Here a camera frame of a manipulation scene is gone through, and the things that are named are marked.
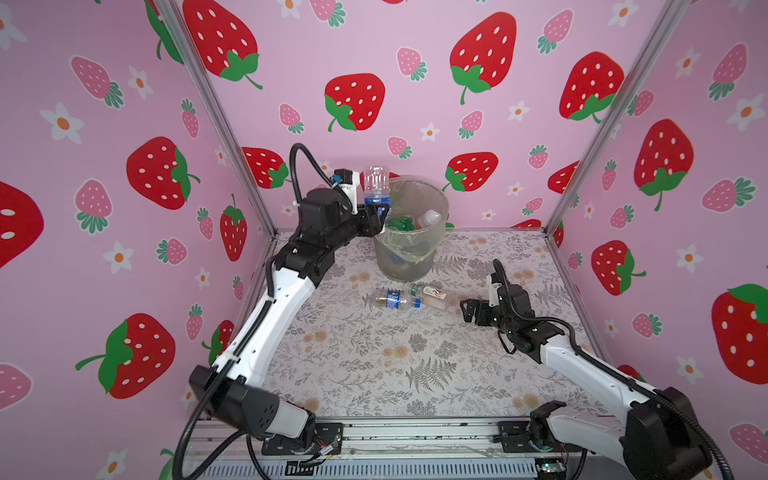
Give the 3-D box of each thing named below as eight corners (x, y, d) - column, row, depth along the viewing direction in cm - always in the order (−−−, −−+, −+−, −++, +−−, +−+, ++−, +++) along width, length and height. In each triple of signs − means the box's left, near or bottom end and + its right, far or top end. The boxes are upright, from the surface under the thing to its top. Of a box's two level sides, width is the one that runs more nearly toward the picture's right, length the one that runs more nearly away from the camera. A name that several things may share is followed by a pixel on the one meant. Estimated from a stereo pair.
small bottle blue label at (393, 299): (381, 304, 102) (380, 294, 97) (392, 294, 104) (392, 285, 100) (393, 315, 99) (393, 306, 94) (404, 305, 101) (405, 296, 97)
